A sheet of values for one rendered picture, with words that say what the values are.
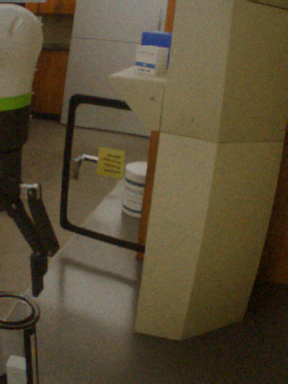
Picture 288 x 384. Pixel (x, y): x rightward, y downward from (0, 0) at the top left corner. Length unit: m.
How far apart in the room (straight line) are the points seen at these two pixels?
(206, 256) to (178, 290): 0.10
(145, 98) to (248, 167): 0.25
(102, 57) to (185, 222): 5.19
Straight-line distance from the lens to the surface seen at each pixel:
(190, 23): 1.00
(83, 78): 6.30
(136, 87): 1.03
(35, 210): 0.70
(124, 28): 6.10
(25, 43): 0.64
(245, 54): 1.02
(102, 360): 1.14
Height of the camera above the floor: 1.67
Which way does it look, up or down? 21 degrees down
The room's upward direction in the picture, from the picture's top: 7 degrees clockwise
